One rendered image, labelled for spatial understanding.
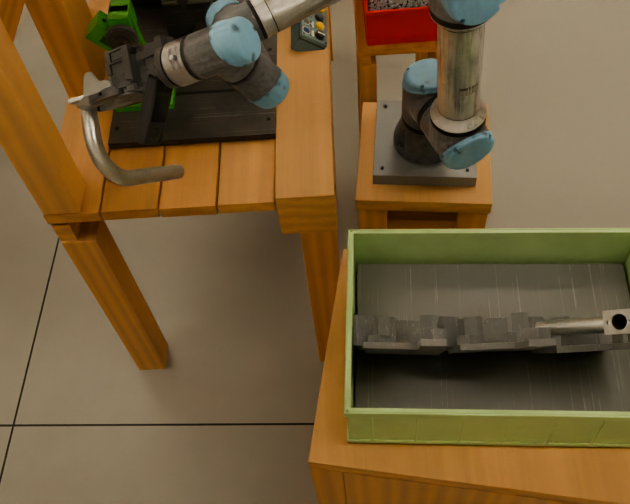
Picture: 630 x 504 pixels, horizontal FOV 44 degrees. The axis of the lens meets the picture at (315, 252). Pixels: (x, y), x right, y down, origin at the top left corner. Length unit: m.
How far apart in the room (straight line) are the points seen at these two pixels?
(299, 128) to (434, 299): 0.55
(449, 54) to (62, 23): 0.97
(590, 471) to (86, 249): 1.28
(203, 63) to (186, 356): 1.53
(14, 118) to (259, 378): 1.26
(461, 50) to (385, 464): 0.81
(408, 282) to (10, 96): 0.90
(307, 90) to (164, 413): 1.16
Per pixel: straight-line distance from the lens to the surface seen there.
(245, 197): 1.84
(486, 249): 1.72
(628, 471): 1.68
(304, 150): 1.89
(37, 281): 2.98
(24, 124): 1.71
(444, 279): 1.73
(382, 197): 1.85
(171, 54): 1.30
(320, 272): 2.08
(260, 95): 1.34
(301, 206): 1.83
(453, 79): 1.53
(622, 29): 3.67
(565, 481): 1.65
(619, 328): 1.38
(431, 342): 1.33
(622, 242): 1.76
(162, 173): 1.56
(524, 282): 1.75
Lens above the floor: 2.33
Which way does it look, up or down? 57 degrees down
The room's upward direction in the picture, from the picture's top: 7 degrees counter-clockwise
